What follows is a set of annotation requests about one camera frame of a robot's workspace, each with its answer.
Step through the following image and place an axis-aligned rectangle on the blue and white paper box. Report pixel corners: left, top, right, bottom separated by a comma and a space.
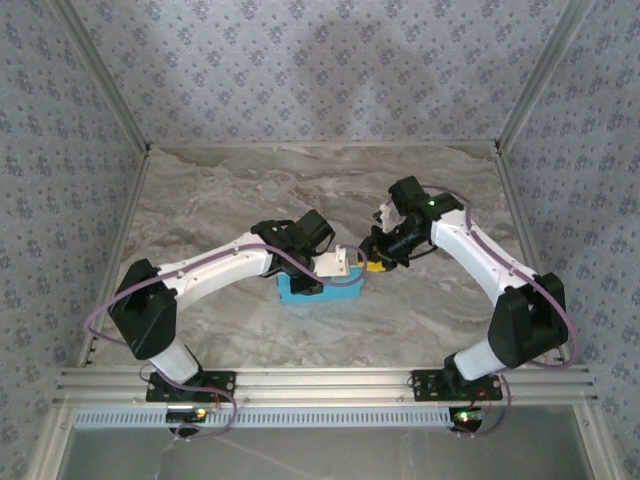
277, 263, 367, 306

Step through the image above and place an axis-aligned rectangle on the aluminium table edge bar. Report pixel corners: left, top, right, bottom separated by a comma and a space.
147, 141, 501, 150

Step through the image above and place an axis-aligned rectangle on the controller board with green light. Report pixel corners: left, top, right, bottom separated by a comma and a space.
166, 407, 209, 424
449, 407, 486, 432

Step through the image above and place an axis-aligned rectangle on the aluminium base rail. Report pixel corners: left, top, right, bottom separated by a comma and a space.
54, 367, 599, 405

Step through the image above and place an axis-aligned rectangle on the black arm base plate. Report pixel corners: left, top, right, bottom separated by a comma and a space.
145, 369, 237, 403
412, 369, 504, 403

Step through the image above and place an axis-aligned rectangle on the aluminium table side rail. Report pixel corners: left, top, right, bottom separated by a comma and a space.
494, 147, 574, 364
77, 147, 154, 369

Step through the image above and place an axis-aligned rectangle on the grey slotted cable duct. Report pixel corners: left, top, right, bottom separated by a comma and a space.
73, 405, 454, 430

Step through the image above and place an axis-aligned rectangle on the slanted aluminium frame post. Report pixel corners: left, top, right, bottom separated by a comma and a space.
52, 0, 151, 154
494, 0, 599, 151

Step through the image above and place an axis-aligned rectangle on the aluminium frame leg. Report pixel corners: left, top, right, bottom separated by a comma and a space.
24, 404, 76, 480
572, 403, 624, 480

